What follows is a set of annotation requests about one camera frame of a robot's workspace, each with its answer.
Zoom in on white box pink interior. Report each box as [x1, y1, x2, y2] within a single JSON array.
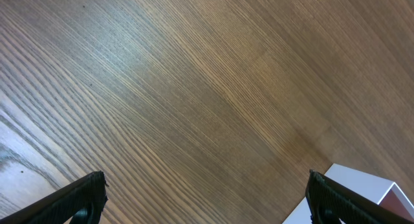
[[283, 164, 413, 224]]

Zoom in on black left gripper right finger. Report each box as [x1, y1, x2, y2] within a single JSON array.
[[305, 170, 413, 224]]

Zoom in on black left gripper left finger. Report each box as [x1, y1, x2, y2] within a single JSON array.
[[1, 171, 108, 224]]

